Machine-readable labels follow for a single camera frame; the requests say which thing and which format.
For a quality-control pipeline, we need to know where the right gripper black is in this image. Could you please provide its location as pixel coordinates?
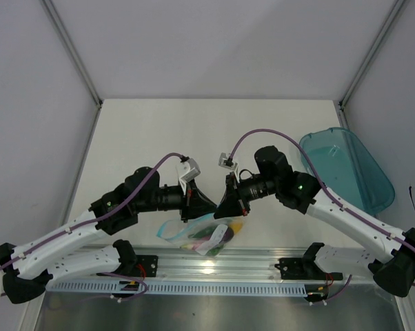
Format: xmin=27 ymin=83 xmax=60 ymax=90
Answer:
xmin=214 ymin=172 xmax=279 ymax=219

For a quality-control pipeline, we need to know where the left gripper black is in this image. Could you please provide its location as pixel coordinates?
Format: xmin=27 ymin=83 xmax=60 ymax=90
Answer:
xmin=136 ymin=178 xmax=218 ymax=223

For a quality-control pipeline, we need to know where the yellow bell pepper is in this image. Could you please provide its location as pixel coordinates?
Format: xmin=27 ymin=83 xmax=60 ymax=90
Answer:
xmin=228 ymin=222 xmax=244 ymax=235

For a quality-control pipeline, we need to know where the green chili pepper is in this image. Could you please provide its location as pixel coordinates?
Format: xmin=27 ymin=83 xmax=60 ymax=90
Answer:
xmin=189 ymin=225 xmax=217 ymax=240

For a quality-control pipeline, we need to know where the purple eggplant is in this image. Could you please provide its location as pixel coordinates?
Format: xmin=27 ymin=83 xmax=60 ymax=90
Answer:
xmin=210 ymin=228 xmax=234 ymax=243

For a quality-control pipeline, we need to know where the clear zip top bag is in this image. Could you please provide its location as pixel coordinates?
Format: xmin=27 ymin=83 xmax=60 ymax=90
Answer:
xmin=156 ymin=214 xmax=245 ymax=257

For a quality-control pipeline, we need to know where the green bell pepper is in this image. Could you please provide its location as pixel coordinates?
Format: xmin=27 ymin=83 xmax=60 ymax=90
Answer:
xmin=206 ymin=245 xmax=223 ymax=257

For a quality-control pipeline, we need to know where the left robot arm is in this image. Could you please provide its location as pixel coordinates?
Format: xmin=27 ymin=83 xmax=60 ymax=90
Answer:
xmin=0 ymin=167 xmax=216 ymax=304

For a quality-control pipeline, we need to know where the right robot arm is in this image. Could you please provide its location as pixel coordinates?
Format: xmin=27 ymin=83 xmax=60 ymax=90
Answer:
xmin=214 ymin=146 xmax=415 ymax=297

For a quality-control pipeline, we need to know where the teal plastic tray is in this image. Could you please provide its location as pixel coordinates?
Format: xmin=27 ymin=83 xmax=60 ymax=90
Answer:
xmin=299 ymin=128 xmax=395 ymax=216

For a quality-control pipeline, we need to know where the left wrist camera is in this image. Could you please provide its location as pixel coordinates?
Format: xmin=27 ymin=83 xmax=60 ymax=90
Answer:
xmin=176 ymin=157 xmax=201 ymax=192

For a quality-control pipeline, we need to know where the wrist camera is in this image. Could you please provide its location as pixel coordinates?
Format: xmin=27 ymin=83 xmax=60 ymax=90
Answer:
xmin=218 ymin=152 xmax=239 ymax=177
xmin=176 ymin=157 xmax=201 ymax=192

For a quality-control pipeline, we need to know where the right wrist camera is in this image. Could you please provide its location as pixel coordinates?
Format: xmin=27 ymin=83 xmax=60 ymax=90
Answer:
xmin=218 ymin=152 xmax=239 ymax=177

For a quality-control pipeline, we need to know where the aluminium mounting rail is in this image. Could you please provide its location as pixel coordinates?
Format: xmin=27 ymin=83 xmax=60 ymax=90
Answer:
xmin=52 ymin=244 xmax=410 ymax=285

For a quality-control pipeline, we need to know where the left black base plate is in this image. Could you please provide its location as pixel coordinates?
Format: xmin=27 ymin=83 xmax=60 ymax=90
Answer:
xmin=112 ymin=255 xmax=159 ymax=279

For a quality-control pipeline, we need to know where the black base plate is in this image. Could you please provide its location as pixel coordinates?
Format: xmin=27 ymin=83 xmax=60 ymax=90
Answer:
xmin=112 ymin=255 xmax=159 ymax=279
xmin=274 ymin=258 xmax=343 ymax=281

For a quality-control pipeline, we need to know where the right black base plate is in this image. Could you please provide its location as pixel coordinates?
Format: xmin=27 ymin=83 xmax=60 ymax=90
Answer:
xmin=274 ymin=258 xmax=343 ymax=281

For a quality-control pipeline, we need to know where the white slotted cable duct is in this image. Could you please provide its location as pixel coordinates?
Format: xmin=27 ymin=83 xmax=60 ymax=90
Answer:
xmin=47 ymin=279 xmax=307 ymax=298

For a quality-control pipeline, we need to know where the right frame post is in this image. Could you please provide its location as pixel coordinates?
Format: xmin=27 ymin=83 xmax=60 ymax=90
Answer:
xmin=338 ymin=0 xmax=410 ymax=112

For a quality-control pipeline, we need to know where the frame post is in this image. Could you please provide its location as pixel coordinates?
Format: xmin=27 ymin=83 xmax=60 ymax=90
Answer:
xmin=39 ymin=0 xmax=103 ymax=108
xmin=338 ymin=0 xmax=410 ymax=112

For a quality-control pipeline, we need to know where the left frame post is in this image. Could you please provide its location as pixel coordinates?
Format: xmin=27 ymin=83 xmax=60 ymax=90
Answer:
xmin=39 ymin=0 xmax=103 ymax=108

